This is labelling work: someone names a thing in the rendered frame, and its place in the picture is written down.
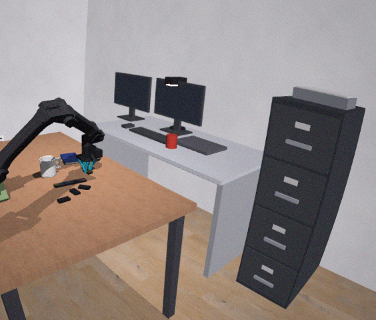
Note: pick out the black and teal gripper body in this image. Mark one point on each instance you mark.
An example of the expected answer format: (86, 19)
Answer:
(80, 157)

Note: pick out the grey metal mug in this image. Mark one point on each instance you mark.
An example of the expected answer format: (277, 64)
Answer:
(48, 166)

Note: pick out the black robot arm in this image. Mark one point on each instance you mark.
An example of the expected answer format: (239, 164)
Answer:
(49, 112)

